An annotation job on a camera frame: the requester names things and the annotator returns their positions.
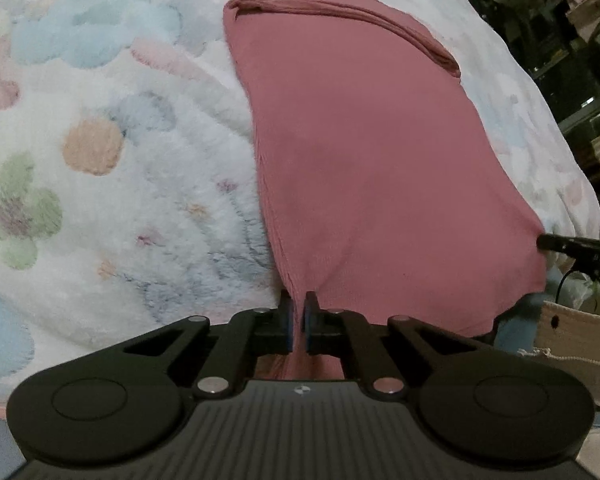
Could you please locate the light blue cloth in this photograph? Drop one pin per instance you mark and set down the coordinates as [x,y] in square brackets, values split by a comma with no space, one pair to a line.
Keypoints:
[522,317]

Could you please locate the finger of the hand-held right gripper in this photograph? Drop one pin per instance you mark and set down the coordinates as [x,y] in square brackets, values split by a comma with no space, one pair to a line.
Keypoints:
[560,243]

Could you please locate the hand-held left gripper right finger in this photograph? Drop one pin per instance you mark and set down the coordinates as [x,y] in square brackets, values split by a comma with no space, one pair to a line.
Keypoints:
[308,324]

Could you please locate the cream woven basket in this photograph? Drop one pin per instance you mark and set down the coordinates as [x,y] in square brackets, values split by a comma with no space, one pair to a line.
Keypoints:
[580,350]

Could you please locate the floral fleece blanket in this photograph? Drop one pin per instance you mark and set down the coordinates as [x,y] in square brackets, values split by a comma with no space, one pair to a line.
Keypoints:
[105,110]

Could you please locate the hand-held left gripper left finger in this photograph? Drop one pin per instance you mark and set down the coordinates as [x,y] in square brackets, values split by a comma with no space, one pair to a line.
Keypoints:
[287,324]

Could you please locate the pink turtleneck shirt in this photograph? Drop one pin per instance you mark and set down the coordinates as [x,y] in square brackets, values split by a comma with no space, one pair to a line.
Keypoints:
[370,160]

